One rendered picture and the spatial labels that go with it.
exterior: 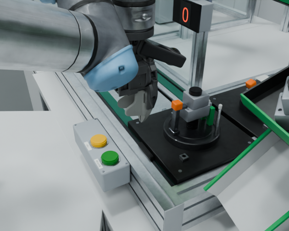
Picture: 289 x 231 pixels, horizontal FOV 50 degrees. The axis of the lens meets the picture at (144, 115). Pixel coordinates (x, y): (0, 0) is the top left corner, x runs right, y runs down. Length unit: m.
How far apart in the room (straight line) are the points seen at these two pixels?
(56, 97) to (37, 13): 0.85
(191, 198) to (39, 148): 0.49
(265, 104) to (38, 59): 0.32
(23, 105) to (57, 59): 2.52
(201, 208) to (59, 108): 0.63
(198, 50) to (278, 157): 0.44
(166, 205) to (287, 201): 0.22
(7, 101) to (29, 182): 2.16
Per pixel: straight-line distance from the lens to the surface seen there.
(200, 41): 0.90
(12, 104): 2.91
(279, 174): 0.57
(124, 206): 0.75
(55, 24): 0.35
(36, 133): 1.01
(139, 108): 0.62
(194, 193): 0.65
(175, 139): 0.73
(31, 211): 0.79
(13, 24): 0.32
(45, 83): 1.28
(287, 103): 0.41
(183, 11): 0.87
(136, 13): 0.53
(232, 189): 0.60
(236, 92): 0.98
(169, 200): 0.64
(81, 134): 0.80
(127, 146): 0.76
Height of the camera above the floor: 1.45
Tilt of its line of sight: 35 degrees down
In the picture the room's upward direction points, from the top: straight up
